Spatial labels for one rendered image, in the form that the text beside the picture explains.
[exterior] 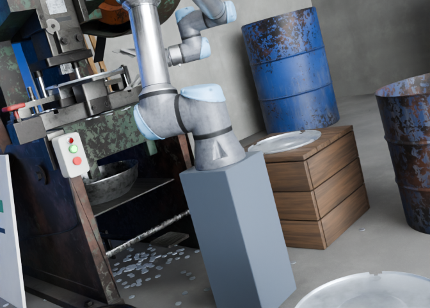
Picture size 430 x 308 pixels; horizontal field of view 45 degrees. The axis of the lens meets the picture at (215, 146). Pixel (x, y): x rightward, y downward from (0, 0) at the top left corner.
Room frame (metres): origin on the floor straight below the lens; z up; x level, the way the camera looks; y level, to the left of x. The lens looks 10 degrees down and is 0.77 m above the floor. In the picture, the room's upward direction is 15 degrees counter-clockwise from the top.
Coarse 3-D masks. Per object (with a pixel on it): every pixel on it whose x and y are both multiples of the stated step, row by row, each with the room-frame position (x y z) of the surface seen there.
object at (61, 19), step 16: (48, 0) 1.97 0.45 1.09; (64, 0) 2.01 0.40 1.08; (48, 16) 1.96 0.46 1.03; (64, 16) 2.00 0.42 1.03; (48, 32) 1.94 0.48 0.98; (64, 32) 1.95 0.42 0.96; (80, 32) 2.00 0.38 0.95; (48, 48) 1.95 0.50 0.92; (64, 48) 1.94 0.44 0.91; (80, 48) 1.98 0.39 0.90
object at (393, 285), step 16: (368, 272) 0.98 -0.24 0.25; (384, 272) 0.97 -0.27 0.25; (400, 272) 0.95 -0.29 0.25; (320, 288) 0.98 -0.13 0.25; (336, 288) 0.96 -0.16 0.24; (352, 288) 0.95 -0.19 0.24; (368, 288) 0.93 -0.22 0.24; (384, 288) 0.91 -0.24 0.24; (400, 288) 0.90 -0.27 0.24; (416, 288) 0.88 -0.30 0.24; (304, 304) 0.93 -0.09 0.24; (320, 304) 0.92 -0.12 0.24; (336, 304) 0.90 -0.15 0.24; (352, 304) 0.88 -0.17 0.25; (368, 304) 0.86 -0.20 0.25; (384, 304) 0.85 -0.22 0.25; (400, 304) 0.84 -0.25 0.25; (416, 304) 0.83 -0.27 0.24
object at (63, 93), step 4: (56, 88) 1.98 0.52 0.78; (60, 88) 1.97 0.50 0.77; (68, 88) 1.99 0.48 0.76; (72, 88) 2.00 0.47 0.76; (52, 92) 2.01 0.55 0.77; (56, 92) 1.98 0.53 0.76; (60, 92) 1.97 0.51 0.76; (64, 92) 1.98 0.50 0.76; (68, 92) 1.99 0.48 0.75; (72, 92) 2.00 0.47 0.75; (56, 96) 1.99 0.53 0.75; (60, 96) 1.97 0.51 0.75; (64, 96) 1.97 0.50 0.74; (68, 96) 1.99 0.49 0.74
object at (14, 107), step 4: (16, 104) 1.64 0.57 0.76; (20, 104) 1.64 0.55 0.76; (24, 104) 1.65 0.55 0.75; (4, 108) 1.64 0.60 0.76; (8, 108) 1.62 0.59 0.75; (12, 108) 1.62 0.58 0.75; (16, 108) 1.63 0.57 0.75; (4, 112) 1.65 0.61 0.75; (16, 112) 1.66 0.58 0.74; (16, 116) 1.65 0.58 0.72
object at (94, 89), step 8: (112, 72) 1.83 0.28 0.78; (120, 72) 1.86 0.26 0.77; (88, 80) 1.80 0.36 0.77; (96, 80) 1.92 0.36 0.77; (64, 88) 1.94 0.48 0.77; (80, 88) 1.89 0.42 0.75; (88, 88) 1.90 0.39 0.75; (96, 88) 1.92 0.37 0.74; (104, 88) 1.94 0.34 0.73; (80, 96) 1.91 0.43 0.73; (88, 96) 1.89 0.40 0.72; (96, 96) 1.91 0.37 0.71; (104, 96) 1.93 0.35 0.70; (88, 104) 1.89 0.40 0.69; (96, 104) 1.91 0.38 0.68; (104, 104) 1.93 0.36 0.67; (88, 112) 1.89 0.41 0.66; (96, 112) 1.90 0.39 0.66
